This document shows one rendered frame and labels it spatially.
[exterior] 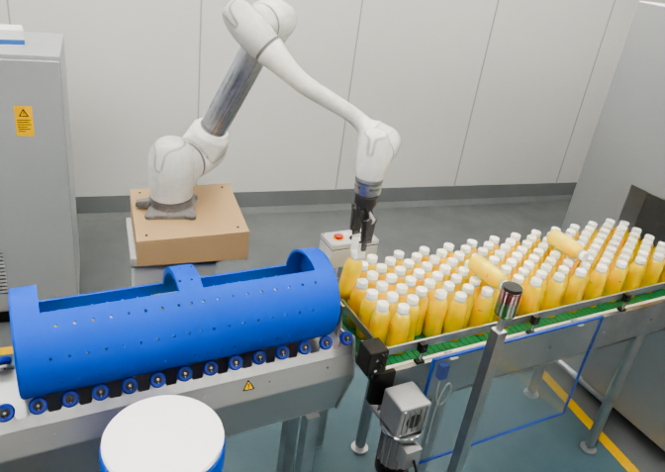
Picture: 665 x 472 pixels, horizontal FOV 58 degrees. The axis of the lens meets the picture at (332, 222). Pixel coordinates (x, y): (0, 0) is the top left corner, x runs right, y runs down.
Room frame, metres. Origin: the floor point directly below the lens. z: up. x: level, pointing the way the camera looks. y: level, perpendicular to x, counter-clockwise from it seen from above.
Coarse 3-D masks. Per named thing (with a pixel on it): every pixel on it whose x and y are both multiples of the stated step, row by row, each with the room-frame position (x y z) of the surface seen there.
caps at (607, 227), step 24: (528, 240) 2.26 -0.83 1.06; (600, 240) 2.33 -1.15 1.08; (648, 240) 2.40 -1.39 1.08; (408, 264) 1.90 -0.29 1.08; (456, 264) 1.97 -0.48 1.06; (504, 264) 2.00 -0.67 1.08; (528, 264) 2.02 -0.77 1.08; (552, 264) 2.08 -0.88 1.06; (600, 264) 2.11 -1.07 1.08; (624, 264) 2.14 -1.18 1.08
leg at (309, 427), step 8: (304, 416) 1.55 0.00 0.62; (312, 416) 1.55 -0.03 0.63; (304, 424) 1.54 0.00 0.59; (312, 424) 1.54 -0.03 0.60; (304, 432) 1.54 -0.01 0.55; (312, 432) 1.54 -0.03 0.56; (304, 440) 1.53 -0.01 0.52; (312, 440) 1.54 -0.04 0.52; (304, 448) 1.53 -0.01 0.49; (312, 448) 1.54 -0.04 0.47; (296, 456) 1.56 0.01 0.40; (304, 456) 1.53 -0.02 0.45; (312, 456) 1.55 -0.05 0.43; (296, 464) 1.56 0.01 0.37; (304, 464) 1.53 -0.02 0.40; (312, 464) 1.55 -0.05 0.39
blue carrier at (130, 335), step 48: (144, 288) 1.47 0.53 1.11; (192, 288) 1.35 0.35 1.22; (240, 288) 1.40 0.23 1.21; (288, 288) 1.45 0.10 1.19; (336, 288) 1.52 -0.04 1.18; (48, 336) 1.12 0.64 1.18; (96, 336) 1.17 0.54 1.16; (144, 336) 1.22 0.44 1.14; (192, 336) 1.27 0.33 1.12; (240, 336) 1.34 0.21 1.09; (288, 336) 1.42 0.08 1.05; (48, 384) 1.09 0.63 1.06
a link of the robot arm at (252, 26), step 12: (240, 0) 1.92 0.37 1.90; (228, 12) 1.89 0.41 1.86; (240, 12) 1.88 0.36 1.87; (252, 12) 1.89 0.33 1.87; (264, 12) 1.93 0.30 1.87; (228, 24) 1.89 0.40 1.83; (240, 24) 1.86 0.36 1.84; (252, 24) 1.87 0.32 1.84; (264, 24) 1.89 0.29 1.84; (276, 24) 1.95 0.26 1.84; (240, 36) 1.86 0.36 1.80; (252, 36) 1.85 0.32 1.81; (264, 36) 1.86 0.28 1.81; (276, 36) 1.89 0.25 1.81; (252, 48) 1.85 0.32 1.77
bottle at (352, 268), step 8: (344, 264) 1.78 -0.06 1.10; (352, 264) 1.77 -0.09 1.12; (360, 264) 1.78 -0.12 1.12; (344, 272) 1.77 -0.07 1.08; (352, 272) 1.76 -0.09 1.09; (360, 272) 1.78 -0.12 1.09; (344, 280) 1.76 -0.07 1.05; (352, 280) 1.76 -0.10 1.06; (344, 288) 1.76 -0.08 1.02; (352, 288) 1.76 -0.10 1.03; (344, 296) 1.76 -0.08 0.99
